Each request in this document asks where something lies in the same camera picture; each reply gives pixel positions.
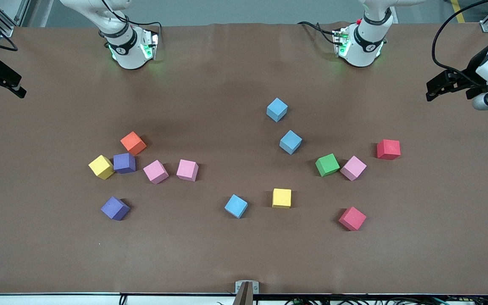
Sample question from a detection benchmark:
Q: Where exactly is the black base cable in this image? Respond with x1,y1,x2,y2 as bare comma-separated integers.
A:
298,21,338,45

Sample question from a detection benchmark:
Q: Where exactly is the pink foam cube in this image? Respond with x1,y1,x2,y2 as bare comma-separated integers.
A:
340,155,367,182
143,159,169,185
176,159,199,182

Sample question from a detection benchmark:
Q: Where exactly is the brown table mat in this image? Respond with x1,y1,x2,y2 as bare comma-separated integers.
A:
0,21,488,296

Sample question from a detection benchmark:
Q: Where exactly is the yellow foam cube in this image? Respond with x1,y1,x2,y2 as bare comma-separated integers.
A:
272,188,292,209
88,155,115,180

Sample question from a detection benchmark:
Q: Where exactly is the green foam cube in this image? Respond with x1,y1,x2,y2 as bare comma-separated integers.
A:
315,153,341,177

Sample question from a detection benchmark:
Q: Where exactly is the orange foam cube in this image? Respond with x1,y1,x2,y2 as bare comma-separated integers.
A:
120,131,147,156

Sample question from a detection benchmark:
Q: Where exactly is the grey metal bracket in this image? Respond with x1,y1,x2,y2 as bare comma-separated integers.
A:
235,280,260,305

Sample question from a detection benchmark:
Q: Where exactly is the purple foam cube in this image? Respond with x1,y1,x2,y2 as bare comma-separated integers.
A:
100,196,130,221
113,152,136,175

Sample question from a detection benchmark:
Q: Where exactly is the rose red foam cube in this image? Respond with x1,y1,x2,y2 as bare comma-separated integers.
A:
338,206,367,232

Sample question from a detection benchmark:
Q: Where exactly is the blue foam cube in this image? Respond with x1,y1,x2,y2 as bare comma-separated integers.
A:
224,194,249,219
266,97,288,123
279,130,303,155

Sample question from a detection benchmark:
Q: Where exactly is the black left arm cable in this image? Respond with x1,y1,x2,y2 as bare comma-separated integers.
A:
433,0,488,81

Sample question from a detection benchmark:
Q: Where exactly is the silver connector box green light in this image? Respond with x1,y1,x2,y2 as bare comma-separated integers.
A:
140,32,160,61
332,28,350,58

